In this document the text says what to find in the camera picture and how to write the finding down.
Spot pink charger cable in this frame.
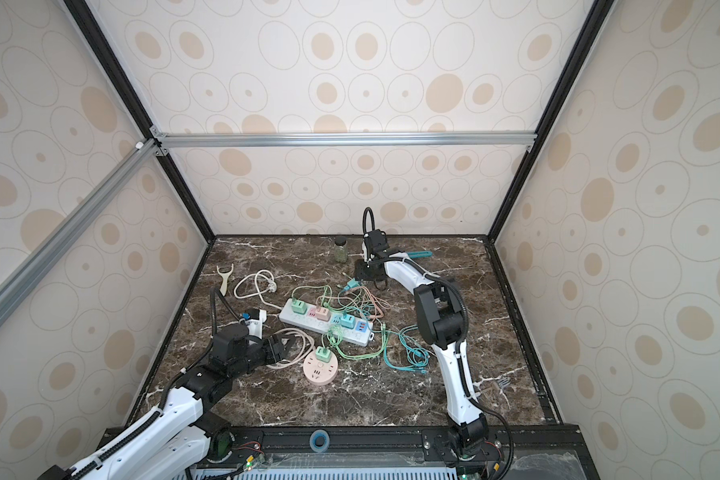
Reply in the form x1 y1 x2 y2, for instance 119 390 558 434
329 285 392 322

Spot pink round socket hub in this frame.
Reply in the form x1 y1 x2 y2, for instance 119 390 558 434
302 350 339 386

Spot pink charger plug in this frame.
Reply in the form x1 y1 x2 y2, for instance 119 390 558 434
313 307 332 322

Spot teal charger plug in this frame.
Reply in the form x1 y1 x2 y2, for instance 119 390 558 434
339 313 357 330
343 279 362 291

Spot silver aluminium bar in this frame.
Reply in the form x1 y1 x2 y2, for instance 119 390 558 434
157 131 537 148
0 139 158 328

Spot white colourful power strip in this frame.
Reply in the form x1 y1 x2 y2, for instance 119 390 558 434
279 298 373 347

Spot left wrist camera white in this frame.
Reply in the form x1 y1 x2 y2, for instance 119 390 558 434
241 308 267 339

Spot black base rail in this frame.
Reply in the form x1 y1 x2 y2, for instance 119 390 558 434
98 424 584 480

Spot green charger plug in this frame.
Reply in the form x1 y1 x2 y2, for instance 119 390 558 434
291 299 309 315
314 346 332 363

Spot pink round hub cable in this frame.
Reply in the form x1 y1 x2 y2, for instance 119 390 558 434
269 327 316 368

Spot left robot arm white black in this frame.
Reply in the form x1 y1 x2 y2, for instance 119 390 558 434
40 287 296 479

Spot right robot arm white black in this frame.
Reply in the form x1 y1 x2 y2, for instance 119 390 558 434
355 207 515 479

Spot teal utility knife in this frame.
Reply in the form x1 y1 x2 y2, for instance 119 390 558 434
406 250 433 259

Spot green charger cable bundle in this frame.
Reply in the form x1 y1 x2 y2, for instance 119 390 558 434
290 283 391 362

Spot blue tape roll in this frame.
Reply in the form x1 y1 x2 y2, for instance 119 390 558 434
309 429 330 454

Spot silver aluminium bar left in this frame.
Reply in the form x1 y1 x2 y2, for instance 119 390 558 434
0 139 158 328

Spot cream vegetable peeler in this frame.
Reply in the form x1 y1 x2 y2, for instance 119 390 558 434
216 265 234 297

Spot glass spice jar black lid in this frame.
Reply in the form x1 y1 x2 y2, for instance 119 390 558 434
333 236 348 264

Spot silver aluminium bar back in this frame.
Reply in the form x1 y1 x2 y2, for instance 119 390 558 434
157 131 537 148

